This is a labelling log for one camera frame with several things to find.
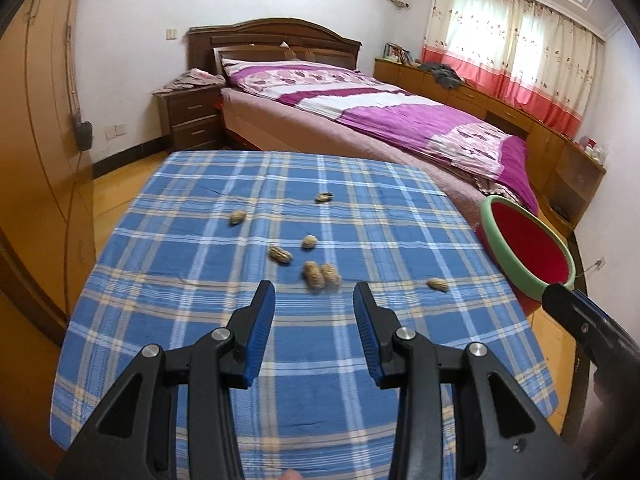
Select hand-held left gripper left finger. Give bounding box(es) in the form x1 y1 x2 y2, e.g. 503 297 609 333
55 281 277 480

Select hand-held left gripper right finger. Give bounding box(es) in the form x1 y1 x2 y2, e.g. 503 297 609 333
352 282 583 480

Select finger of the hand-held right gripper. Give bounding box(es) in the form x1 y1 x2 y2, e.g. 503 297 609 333
541 284 640 376

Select red bin with green rim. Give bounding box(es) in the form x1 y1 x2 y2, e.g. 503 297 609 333
478 195 577 303

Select blue plaid cloth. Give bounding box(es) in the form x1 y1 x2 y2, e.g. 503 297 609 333
49 150 560 480

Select group of small jars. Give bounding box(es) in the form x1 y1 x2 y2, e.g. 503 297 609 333
577 136 610 162

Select long low wooden cabinet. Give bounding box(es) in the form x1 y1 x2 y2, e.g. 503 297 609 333
374 57 608 238

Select purple floral quilt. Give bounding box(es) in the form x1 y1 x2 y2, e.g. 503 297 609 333
220 57 540 213

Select dark wooden nightstand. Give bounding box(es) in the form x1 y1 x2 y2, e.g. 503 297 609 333
157 84 226 153

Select pink folded clothes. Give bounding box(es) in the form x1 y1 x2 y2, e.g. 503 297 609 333
151 67 227 95

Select grey crumpled cloth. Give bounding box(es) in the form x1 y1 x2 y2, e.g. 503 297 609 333
419 62 465 87

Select black hanging device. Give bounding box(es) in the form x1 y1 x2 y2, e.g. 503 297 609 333
74 117 94 152

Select white and red curtain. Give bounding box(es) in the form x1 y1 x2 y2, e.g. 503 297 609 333
420 0 603 138

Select row of books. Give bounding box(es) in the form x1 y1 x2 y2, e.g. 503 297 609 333
382 42 416 66

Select wooden wardrobe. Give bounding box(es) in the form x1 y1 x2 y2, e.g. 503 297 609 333
0 0 98 346

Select dark wooden bed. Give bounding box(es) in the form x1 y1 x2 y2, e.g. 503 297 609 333
186 17 541 216

